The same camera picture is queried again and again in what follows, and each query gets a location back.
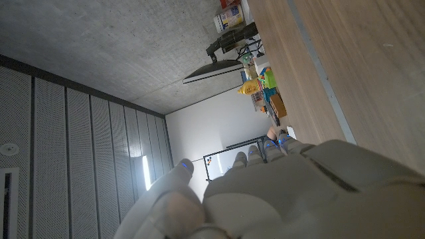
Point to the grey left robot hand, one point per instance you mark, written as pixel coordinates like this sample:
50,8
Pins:
299,199

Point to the small white square box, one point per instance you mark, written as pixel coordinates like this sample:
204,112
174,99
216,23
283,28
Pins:
291,132

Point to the brown brick block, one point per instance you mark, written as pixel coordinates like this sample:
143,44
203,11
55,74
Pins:
278,106

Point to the teal cube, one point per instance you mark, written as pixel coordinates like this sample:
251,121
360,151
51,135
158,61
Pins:
269,94

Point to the yellow squeeze bottle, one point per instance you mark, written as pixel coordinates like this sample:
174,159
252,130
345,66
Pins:
250,88

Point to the green cube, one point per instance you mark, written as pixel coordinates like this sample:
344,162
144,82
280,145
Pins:
270,79

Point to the multicolour puzzle cube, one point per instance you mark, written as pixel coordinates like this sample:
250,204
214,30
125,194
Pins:
262,75

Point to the white cube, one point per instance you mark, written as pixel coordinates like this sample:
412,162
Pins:
261,63

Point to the bright strip light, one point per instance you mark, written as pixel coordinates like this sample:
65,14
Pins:
146,172

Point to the black computer monitor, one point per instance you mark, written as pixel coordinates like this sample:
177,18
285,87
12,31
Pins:
212,70

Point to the white wipes canister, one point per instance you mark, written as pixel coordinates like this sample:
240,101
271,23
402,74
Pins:
229,18

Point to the red snack bag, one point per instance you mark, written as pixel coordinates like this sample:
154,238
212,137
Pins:
229,3

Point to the white framed ceiling vent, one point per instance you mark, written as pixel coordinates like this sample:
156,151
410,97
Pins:
8,202

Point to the round white ceiling sensor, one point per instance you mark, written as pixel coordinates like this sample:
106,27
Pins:
9,149

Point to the whiteboard with black frame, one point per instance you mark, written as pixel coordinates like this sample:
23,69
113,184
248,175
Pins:
219,162

